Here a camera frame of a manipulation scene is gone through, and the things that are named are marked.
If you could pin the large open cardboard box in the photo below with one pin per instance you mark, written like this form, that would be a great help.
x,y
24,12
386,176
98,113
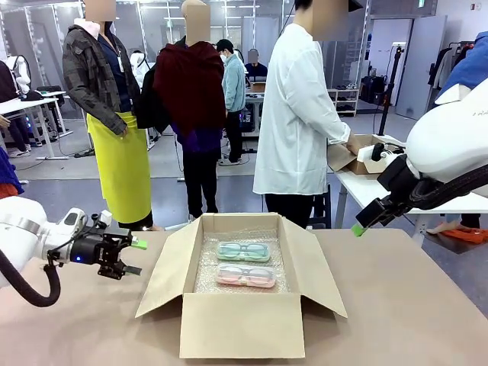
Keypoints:
x,y
240,328

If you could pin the white side table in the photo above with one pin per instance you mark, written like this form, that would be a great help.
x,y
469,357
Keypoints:
x,y
366,190

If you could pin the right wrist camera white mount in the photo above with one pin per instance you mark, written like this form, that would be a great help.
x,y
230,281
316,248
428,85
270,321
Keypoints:
x,y
371,158

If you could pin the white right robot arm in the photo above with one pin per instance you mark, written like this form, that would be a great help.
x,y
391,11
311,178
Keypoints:
x,y
446,141

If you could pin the right forearm white sleeve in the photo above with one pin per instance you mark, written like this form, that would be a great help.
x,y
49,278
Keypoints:
x,y
337,131

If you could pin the bubble wrap sheet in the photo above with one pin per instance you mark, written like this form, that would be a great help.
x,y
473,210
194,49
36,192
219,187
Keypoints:
x,y
206,274

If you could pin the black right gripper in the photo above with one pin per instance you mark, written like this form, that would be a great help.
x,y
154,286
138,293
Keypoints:
x,y
400,183

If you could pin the mannequin with yellow apron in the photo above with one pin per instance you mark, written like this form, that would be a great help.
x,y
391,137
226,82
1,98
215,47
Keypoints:
x,y
114,160

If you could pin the green glasses case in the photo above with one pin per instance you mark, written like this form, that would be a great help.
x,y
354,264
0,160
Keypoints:
x,y
244,252

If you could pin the person in dark clothes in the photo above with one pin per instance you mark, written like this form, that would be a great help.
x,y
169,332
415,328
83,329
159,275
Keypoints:
x,y
19,133

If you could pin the seated person in dark top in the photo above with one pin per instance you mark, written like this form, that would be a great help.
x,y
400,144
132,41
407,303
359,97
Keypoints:
x,y
254,68

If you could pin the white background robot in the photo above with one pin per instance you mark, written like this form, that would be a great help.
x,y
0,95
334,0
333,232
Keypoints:
x,y
21,72

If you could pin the person's right hand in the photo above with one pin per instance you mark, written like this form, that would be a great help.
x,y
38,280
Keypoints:
x,y
354,144

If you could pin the orange cloth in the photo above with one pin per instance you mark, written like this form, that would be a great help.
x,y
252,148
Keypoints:
x,y
465,233

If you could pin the mannequin with red shawl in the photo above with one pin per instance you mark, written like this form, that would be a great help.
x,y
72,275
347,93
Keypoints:
x,y
190,95

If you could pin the person in light blue fleece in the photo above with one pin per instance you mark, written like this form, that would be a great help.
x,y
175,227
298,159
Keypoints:
x,y
233,87

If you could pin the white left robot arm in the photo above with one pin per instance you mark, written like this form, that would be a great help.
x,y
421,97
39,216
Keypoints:
x,y
19,236

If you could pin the white background desk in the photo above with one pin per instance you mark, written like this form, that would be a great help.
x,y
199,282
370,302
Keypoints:
x,y
34,103

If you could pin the black tripod stand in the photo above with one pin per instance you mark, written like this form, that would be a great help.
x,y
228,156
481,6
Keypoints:
x,y
392,84

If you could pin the shoe shelf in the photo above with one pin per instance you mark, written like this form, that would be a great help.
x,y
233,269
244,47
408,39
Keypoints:
x,y
343,100

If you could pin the background desk with computer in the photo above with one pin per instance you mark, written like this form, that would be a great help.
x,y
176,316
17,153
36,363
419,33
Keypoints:
x,y
254,110

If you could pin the pink glasses case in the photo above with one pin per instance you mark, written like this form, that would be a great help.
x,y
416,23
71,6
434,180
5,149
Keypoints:
x,y
246,275

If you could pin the clothes rack with garments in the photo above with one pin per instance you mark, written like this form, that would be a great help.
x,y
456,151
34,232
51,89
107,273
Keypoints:
x,y
444,66

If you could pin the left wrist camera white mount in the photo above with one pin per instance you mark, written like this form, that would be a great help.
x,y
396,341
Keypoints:
x,y
72,219

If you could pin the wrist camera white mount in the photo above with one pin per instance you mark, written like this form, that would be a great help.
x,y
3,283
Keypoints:
x,y
72,219
371,158

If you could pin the person in white coat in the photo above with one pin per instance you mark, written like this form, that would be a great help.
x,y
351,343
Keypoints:
x,y
293,114

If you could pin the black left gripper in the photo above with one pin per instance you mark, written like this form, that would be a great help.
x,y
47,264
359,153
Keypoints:
x,y
99,249

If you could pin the blue garment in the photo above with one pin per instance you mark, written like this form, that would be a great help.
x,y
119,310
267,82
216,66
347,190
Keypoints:
x,y
469,65

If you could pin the small cardboard box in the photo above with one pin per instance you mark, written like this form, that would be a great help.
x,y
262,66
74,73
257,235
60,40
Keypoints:
x,y
343,158

